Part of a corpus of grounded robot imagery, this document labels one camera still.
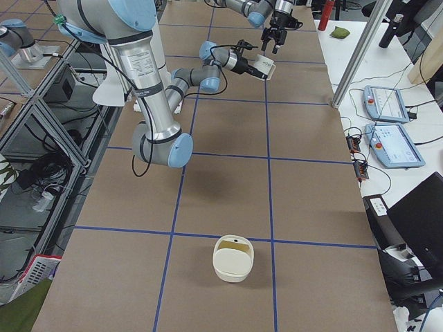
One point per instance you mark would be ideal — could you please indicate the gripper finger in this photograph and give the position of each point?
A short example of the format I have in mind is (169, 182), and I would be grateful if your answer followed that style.
(265, 38)
(258, 74)
(279, 41)

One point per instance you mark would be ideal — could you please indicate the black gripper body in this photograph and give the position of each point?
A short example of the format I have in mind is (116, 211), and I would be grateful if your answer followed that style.
(277, 24)
(244, 66)

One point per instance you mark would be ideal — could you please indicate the white mug with handle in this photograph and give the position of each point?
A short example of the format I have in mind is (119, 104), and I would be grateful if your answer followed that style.
(265, 65)

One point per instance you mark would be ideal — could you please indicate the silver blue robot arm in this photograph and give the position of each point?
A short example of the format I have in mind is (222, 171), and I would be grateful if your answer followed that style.
(128, 28)
(256, 11)

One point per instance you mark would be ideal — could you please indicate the red bottle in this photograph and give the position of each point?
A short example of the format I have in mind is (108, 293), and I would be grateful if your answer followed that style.
(326, 13)

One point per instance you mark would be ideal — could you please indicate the green bean bag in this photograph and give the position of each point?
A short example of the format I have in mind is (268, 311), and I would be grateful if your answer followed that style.
(340, 33)

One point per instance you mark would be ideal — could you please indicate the far blue teach pendant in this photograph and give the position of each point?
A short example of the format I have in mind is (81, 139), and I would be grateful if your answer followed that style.
(385, 104)

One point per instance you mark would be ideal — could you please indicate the blue teach pendant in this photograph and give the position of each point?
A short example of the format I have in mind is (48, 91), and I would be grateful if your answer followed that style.
(385, 104)
(392, 146)

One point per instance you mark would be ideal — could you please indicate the black tripod stand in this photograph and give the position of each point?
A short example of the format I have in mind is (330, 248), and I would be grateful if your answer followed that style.
(400, 21)

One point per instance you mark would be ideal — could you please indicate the near blue teach pendant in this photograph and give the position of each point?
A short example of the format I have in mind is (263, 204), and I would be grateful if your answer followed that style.
(392, 146)

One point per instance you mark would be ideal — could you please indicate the cream plastic bin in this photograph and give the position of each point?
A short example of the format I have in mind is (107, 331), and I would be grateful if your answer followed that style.
(233, 258)

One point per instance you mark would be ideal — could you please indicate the black monitor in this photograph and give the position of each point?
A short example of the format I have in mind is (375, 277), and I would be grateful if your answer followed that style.
(418, 219)

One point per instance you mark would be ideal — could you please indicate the white basket red trim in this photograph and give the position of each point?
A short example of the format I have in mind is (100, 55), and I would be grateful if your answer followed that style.
(40, 268)

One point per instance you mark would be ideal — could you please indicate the aluminium frame post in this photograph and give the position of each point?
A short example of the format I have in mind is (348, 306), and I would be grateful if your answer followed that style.
(379, 11)

